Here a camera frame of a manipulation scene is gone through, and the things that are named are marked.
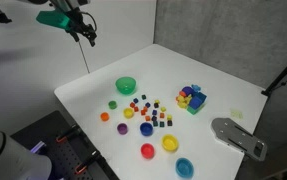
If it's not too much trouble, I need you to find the black perforated board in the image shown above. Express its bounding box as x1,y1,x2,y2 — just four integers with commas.
11,109,112,180

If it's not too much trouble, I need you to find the big blue toy block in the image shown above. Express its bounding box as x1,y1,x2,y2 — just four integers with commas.
188,91,208,110

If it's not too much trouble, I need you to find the green toy block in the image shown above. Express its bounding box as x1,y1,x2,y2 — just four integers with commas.
186,105,205,116

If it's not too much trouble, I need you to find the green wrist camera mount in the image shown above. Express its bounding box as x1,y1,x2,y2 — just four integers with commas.
35,9,73,31

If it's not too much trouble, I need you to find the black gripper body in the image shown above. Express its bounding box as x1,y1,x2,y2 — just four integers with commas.
62,9,97,37

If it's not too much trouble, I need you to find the purple cup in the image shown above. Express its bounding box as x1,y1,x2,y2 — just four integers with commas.
116,122,129,136

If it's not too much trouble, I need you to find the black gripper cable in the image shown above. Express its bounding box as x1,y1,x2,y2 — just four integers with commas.
82,11,98,34

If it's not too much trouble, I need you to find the small yellow cup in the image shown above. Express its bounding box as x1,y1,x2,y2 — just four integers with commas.
122,107,135,120

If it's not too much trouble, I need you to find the light blue toy piece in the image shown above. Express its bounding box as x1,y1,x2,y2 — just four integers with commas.
191,83,202,93

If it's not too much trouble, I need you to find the dark blue cup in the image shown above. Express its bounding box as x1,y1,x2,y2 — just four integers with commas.
139,121,155,137

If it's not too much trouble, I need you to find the large green bowl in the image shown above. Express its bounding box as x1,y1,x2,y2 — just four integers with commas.
115,76,137,96

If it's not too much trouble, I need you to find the grey metal plate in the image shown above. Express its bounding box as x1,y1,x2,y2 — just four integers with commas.
211,117,268,163

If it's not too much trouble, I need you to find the black stand pole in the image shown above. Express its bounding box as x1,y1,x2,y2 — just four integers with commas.
261,49,287,98

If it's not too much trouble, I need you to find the yellow bowl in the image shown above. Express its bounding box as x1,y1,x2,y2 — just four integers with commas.
161,133,180,153

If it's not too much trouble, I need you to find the purple toy piece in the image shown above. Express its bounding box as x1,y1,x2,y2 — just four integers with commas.
181,86,194,97

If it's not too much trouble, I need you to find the light blue bowl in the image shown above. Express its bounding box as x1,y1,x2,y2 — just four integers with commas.
175,157,195,179

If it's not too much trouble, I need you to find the black clamp orange tip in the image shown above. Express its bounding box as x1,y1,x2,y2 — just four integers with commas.
74,150,101,175
55,124,82,144

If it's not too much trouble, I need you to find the yellow toy piece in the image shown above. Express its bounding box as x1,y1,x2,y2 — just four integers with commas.
175,94,193,110

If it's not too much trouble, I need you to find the orange cup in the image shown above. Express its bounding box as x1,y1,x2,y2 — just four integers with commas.
99,111,111,122

